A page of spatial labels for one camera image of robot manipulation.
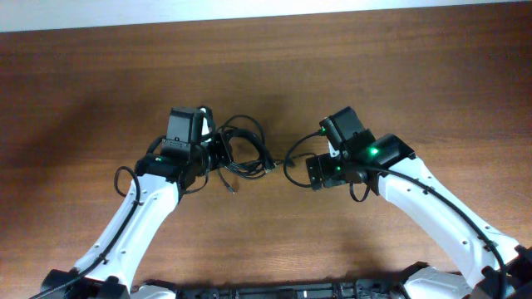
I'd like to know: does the black cable thick plug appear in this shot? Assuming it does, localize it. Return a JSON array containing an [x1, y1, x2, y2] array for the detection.
[[216, 115, 295, 180]]

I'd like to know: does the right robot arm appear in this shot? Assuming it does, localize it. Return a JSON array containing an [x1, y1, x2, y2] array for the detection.
[[306, 107, 531, 298]]

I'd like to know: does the right camera black cable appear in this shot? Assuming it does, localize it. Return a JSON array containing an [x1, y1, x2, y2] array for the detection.
[[282, 129, 328, 189]]

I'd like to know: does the camera black cable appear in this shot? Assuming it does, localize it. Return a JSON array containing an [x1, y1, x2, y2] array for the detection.
[[282, 129, 328, 189], [28, 165, 142, 299]]

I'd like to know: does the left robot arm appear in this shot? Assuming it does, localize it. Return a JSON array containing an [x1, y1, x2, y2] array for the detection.
[[37, 106, 218, 298]]

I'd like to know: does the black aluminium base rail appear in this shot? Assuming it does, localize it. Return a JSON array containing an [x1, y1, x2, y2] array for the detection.
[[175, 279, 410, 299]]

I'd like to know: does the left camera black cable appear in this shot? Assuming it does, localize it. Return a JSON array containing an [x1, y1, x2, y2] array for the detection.
[[28, 165, 142, 299]]

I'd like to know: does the black usb cable coil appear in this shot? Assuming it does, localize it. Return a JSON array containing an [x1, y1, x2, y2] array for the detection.
[[219, 128, 278, 180]]

